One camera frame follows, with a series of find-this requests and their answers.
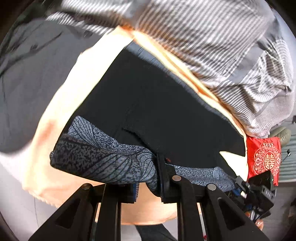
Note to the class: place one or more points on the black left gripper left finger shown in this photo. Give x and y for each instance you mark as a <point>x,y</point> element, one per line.
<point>91,213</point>

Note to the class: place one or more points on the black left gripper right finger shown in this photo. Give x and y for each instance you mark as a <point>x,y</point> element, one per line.
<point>203,212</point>

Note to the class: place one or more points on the black pants with patterned waistband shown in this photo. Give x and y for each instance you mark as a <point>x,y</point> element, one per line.
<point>137,111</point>

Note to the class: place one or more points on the right hand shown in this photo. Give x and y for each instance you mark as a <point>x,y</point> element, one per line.
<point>259,223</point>

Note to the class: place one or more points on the red embroidered cushion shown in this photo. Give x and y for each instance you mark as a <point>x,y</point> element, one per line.
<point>264,154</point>

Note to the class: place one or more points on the peach bed sheet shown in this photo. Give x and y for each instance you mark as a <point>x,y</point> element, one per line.
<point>31,166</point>

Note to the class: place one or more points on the grey striped duvet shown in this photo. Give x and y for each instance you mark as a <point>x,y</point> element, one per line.
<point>236,48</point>

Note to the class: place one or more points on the dark grey garment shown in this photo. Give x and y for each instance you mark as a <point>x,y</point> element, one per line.
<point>36,58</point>

